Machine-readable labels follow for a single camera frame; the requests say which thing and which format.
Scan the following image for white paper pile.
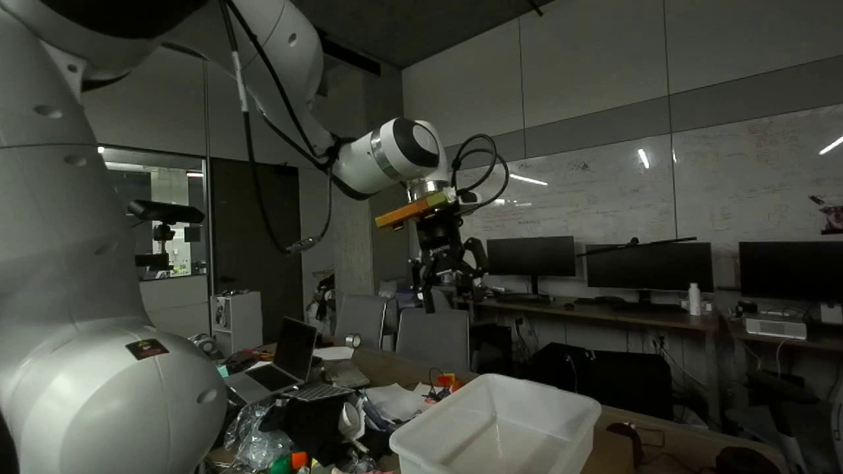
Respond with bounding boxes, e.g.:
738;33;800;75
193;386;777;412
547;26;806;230
361;379;435;432

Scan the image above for white plastic storage box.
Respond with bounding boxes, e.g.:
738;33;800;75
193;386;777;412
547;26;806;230
388;373;606;474

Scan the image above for grey chair back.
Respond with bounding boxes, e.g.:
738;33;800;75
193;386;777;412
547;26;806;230
393;305;473;378
334;292;389;351

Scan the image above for orange gripper mount plate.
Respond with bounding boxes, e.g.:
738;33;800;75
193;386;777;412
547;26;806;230
373;184;461;233

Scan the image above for black computer monitor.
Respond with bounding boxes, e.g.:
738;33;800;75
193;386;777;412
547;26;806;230
585;240;717;292
734;240;843;305
484;236;579;279

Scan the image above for long wooden desk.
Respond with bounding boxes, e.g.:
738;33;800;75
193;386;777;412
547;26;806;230
476;297;843;357

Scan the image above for white box device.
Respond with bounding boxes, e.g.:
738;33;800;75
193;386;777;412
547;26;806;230
742;315;808;342

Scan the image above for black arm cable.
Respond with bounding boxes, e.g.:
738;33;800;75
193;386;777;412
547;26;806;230
219;0;514;258

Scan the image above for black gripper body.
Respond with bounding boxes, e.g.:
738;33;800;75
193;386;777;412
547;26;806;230
409;209;488;284

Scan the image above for black camera on stand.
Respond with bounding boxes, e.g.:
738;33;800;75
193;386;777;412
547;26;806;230
129;199;207;275

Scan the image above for white cabinet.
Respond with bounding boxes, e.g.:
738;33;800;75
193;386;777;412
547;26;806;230
211;288;265;357

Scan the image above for clear plastic bag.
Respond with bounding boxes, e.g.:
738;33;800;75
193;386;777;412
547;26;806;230
220;404;298;474

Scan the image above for white plastic bottle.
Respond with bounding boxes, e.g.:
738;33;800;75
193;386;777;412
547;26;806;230
684;279;705;320

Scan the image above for open grey laptop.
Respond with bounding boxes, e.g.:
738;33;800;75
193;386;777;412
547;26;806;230
220;316;322;405

